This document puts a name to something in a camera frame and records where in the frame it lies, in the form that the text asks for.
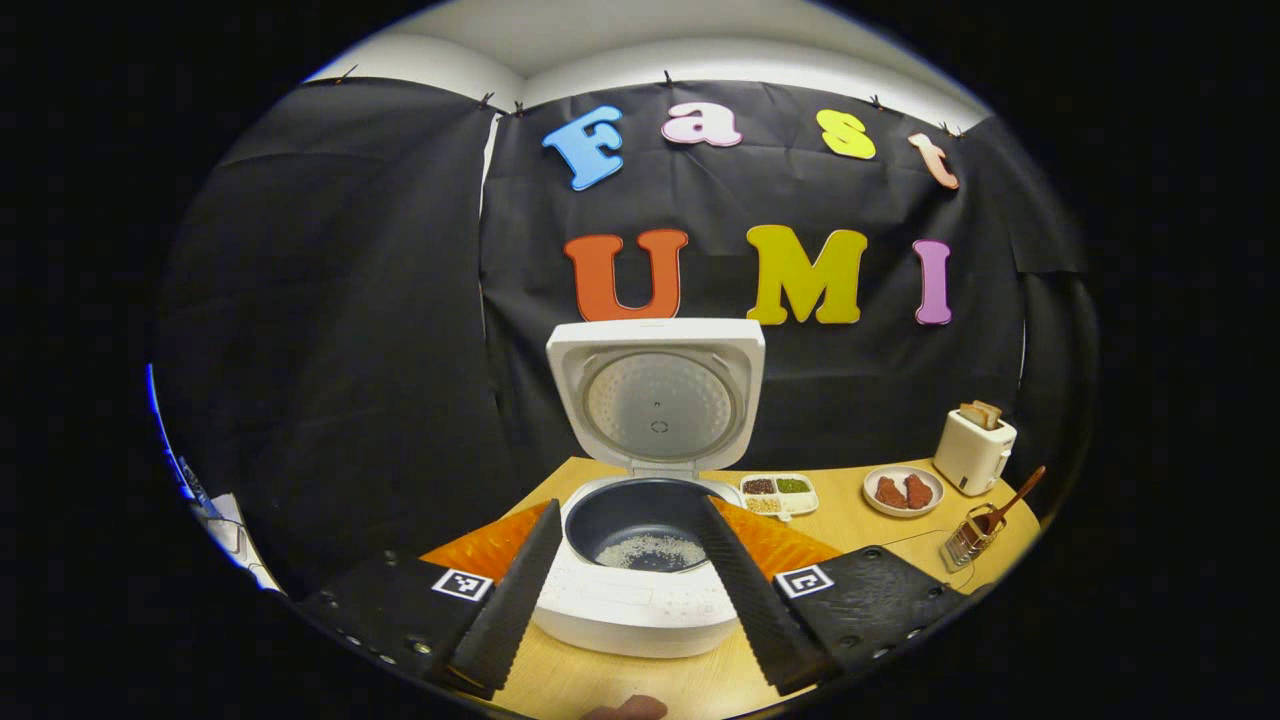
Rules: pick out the white toaster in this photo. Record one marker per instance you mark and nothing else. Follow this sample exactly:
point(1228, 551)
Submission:
point(970, 455)

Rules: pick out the white rice cooker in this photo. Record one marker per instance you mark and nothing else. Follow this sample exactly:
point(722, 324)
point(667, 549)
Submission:
point(640, 620)

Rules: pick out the brown meat piece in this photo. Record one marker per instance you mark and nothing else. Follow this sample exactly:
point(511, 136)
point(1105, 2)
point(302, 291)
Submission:
point(918, 491)
point(890, 492)

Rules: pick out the black backdrop cloth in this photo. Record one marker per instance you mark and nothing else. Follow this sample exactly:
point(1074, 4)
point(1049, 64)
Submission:
point(400, 350)

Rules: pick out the white divided grain dish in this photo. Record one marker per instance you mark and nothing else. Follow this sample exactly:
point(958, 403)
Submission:
point(780, 500)

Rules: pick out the brown wooden spoon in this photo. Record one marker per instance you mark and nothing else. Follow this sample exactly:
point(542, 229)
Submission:
point(1020, 495)

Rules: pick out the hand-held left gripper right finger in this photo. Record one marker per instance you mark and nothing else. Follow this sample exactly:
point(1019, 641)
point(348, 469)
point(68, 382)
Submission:
point(760, 610)

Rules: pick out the white oval plate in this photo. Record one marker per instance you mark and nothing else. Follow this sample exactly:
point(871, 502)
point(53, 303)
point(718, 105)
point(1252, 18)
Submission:
point(868, 492)

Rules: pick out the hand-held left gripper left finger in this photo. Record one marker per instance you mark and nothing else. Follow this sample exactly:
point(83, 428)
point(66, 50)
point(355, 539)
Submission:
point(510, 610)

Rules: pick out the clear container of rice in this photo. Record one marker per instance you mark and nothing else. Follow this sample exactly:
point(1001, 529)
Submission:
point(930, 560)

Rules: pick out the toast slice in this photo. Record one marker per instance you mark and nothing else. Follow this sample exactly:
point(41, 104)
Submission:
point(972, 416)
point(992, 411)

